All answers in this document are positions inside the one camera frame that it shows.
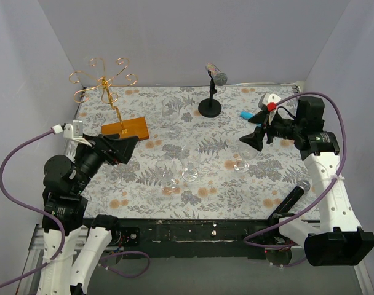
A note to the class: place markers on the gold wire wine glass rack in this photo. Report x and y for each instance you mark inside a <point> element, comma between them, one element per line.
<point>104,83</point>

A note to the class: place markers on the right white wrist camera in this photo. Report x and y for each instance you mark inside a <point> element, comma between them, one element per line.
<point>268,101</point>

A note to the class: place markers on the glitter microphone on stand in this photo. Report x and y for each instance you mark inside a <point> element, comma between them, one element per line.
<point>218,77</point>

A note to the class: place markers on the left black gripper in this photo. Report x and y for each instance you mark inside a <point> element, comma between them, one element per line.
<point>103,150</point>

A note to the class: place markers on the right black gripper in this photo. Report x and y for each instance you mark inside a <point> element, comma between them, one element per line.
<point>267,129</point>

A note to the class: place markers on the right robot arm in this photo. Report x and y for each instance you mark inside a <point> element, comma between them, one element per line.
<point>328,229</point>

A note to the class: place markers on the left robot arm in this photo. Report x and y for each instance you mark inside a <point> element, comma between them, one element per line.
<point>64,182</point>

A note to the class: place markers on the blue cylinder toy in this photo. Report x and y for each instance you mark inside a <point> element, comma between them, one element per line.
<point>249,117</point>

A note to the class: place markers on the floral tablecloth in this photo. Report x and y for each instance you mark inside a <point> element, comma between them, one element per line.
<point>219,192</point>

